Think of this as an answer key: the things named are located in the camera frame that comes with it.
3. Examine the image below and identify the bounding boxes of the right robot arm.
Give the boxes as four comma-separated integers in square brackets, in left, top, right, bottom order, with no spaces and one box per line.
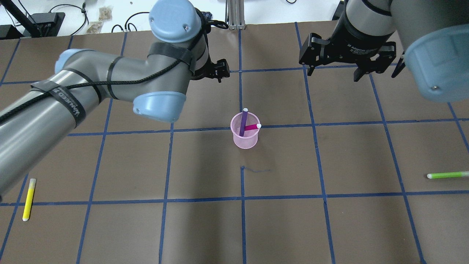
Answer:
[299,0,469,103]

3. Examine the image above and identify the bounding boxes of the purple highlighter pen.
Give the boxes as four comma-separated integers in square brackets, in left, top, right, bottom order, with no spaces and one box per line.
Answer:
[239,107,248,137]

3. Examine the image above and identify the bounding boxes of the pink highlighter pen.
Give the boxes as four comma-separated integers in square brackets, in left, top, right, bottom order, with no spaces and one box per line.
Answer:
[244,123,262,131]

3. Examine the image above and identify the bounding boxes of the yellow highlighter pen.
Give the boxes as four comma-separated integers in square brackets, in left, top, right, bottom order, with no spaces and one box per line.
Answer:
[22,178,37,221]

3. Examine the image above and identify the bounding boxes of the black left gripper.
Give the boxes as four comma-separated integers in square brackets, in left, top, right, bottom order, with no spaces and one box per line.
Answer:
[191,31,230,83]

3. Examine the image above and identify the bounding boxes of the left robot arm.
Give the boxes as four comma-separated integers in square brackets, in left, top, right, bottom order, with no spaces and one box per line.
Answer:
[0,0,230,195]

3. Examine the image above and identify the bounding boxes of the pink mesh cup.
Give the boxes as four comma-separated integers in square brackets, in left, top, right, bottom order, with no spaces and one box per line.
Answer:
[230,112,260,149]

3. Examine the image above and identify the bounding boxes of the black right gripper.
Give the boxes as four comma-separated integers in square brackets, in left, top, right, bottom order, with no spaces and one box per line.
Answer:
[299,23,397,82]

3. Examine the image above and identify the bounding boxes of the green highlighter pen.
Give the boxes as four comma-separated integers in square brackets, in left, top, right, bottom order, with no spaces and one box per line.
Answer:
[426,172,469,179]

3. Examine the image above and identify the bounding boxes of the front aluminium frame post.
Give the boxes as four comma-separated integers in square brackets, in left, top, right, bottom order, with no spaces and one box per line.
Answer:
[225,0,246,30]

